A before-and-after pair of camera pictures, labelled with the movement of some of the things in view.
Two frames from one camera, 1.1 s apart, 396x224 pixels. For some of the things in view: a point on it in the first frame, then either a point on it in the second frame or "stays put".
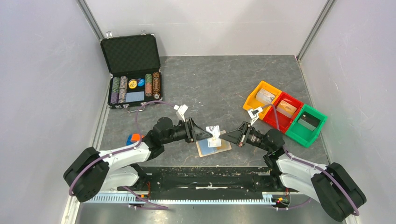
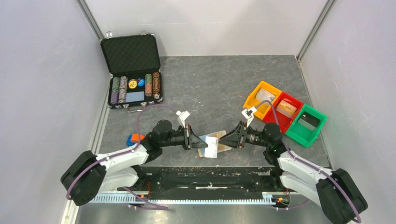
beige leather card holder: x=204 y=150 stays put
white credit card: x=215 y=141 to x=211 y=151
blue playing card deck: x=135 y=96 stays put
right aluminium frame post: x=322 y=16 stays put
